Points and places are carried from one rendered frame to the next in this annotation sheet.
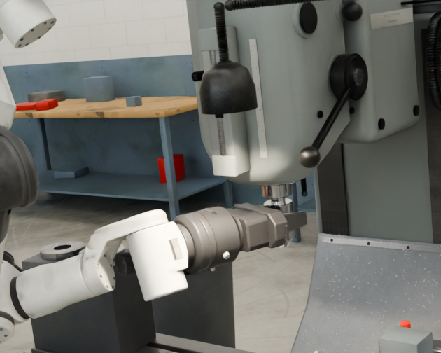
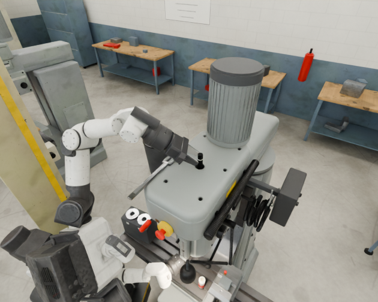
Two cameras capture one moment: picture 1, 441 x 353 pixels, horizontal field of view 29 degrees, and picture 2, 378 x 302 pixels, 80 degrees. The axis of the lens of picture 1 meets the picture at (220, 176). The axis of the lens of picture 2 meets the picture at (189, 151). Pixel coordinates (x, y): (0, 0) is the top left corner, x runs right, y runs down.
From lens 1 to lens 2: 1.13 m
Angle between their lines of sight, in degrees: 28
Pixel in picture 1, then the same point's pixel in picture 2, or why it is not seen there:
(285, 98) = (203, 249)
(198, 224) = (174, 268)
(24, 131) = not seen: hidden behind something
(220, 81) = (186, 278)
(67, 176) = (124, 68)
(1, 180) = not seen: outside the picture
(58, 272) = (135, 278)
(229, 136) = (185, 255)
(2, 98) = (118, 268)
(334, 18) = not seen: hidden behind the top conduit
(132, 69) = (144, 35)
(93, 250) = (145, 277)
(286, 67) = (204, 244)
